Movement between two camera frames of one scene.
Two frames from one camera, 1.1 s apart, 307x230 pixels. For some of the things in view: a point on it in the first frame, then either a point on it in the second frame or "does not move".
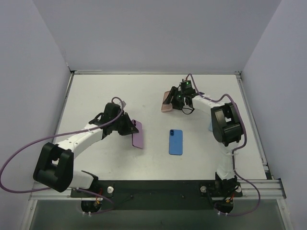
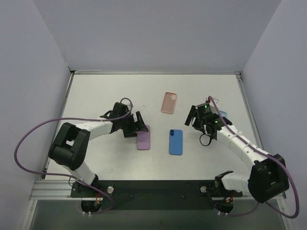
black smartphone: (175, 142) does not move
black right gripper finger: (170, 96) → (188, 121)
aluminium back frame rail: (112, 72) does not move
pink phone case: (166, 107) does not move
